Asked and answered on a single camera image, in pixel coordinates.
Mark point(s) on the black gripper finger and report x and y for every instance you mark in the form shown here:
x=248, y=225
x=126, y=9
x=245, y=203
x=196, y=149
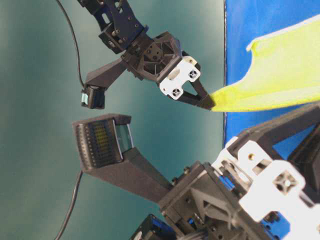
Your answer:
x=306, y=159
x=277, y=129

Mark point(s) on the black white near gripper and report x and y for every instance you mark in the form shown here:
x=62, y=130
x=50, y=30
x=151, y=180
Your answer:
x=248, y=197

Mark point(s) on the black near camera cable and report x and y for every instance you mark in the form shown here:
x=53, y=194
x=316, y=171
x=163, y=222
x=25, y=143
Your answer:
x=71, y=206

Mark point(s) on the black near wrist camera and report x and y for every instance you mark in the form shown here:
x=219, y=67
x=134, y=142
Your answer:
x=106, y=149

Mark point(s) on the black far wrist camera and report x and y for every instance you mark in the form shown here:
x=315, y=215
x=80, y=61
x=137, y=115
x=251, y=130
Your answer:
x=98, y=81

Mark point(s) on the blue table cloth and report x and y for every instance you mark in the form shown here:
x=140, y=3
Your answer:
x=245, y=21

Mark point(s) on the black far robot arm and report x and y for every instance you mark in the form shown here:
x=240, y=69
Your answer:
x=115, y=22

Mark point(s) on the black white far gripper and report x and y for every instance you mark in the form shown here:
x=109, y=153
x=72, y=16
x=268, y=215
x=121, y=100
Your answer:
x=176, y=73

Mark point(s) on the yellow-green microfiber towel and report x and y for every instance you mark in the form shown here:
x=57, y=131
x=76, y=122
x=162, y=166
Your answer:
x=284, y=71

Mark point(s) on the black near robot arm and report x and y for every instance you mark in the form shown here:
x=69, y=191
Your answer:
x=152, y=228

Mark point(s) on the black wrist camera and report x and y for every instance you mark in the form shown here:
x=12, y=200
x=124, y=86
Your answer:
x=98, y=81
x=106, y=149

